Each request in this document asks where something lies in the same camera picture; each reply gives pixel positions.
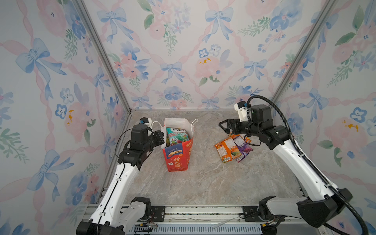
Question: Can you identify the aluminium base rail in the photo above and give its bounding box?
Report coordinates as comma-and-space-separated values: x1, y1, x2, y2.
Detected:
127, 204, 333, 235

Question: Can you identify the black corrugated cable conduit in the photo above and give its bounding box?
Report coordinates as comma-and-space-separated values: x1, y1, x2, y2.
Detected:
246, 94, 369, 235

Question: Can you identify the teal Fox's candy bag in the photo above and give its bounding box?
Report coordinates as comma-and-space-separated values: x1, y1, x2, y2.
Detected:
166, 127, 190, 146

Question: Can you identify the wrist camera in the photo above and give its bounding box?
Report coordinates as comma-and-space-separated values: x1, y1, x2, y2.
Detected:
139, 117, 152, 128
234, 101, 249, 122

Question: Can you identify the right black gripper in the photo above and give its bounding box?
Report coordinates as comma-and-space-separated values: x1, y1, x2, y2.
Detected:
219, 119, 261, 139

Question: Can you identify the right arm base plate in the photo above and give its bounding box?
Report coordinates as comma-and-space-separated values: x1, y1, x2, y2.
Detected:
242, 205, 285, 222

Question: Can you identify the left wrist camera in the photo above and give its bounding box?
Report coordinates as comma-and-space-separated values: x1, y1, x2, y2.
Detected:
139, 117, 152, 128

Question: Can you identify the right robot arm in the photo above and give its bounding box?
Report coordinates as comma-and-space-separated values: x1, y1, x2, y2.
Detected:
218, 101, 353, 228

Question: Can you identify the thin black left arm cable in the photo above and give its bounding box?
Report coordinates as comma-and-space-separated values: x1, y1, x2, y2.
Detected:
114, 127, 133, 156

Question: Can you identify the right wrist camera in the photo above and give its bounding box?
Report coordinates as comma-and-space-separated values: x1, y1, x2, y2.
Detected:
234, 101, 249, 122

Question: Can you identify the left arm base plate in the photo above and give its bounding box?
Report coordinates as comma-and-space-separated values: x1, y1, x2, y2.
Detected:
139, 206, 166, 223

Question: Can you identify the red paper gift bag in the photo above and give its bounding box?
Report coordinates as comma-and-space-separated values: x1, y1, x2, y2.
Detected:
159, 118, 198, 172

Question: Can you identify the purple snack bag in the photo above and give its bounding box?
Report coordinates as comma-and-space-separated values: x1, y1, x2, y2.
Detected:
233, 135, 253, 163

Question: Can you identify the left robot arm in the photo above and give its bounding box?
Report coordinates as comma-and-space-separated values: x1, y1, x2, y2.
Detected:
76, 122, 165, 235

